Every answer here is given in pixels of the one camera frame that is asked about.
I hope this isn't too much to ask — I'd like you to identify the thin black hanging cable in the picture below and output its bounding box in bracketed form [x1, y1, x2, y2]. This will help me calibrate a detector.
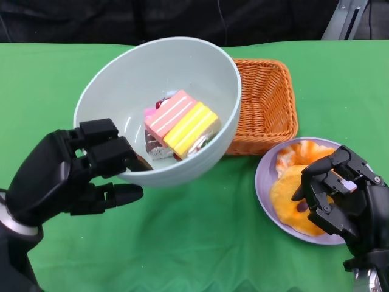
[217, 0, 229, 46]

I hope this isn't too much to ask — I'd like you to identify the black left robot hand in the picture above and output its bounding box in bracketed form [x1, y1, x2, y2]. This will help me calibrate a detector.
[5, 118, 154, 228]

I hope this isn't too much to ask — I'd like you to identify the yellow layered cake slice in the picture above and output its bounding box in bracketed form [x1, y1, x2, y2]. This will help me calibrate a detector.
[163, 102, 222, 161]

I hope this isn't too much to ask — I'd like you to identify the green tablecloth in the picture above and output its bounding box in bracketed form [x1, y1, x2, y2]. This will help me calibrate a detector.
[0, 41, 389, 292]

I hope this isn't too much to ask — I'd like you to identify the grey metal frame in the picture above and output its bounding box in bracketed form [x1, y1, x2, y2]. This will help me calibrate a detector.
[320, 0, 370, 42]

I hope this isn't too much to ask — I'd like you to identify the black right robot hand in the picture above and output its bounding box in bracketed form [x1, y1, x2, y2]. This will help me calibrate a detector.
[291, 145, 389, 262]

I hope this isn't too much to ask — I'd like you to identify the black backdrop curtain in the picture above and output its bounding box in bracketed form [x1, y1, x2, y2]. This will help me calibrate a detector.
[0, 0, 340, 49]

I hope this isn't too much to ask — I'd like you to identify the orange striped bread bun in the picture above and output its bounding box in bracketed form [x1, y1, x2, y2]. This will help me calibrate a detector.
[269, 165, 335, 237]

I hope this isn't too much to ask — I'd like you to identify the lilac plate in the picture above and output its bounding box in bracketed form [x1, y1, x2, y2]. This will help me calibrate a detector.
[254, 136, 373, 246]

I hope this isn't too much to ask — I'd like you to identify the grey bowl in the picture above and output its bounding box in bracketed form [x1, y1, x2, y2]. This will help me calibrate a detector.
[72, 36, 243, 188]

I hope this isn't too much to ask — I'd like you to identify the orange wicker basket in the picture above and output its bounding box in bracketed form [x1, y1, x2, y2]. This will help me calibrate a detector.
[223, 58, 298, 156]

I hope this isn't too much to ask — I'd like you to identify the orange striped ring bread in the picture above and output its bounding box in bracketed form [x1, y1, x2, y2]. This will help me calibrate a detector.
[275, 141, 337, 179]

